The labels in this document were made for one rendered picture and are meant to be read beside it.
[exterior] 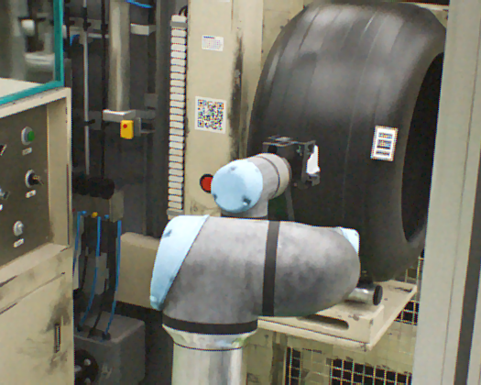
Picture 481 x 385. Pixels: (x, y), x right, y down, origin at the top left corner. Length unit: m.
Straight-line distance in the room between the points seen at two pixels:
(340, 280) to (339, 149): 0.75
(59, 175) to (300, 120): 0.64
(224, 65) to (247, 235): 1.08
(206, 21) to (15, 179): 0.53
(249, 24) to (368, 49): 0.35
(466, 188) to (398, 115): 1.29
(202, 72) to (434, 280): 1.61
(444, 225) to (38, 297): 1.70
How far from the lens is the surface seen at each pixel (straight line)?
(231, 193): 1.57
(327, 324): 2.24
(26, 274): 2.28
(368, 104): 1.96
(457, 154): 0.69
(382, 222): 2.01
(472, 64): 0.67
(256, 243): 1.20
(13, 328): 2.28
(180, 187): 2.38
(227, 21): 2.23
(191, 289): 1.20
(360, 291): 2.18
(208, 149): 2.31
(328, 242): 1.23
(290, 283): 1.19
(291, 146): 1.73
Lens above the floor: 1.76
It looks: 18 degrees down
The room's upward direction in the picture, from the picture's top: 2 degrees clockwise
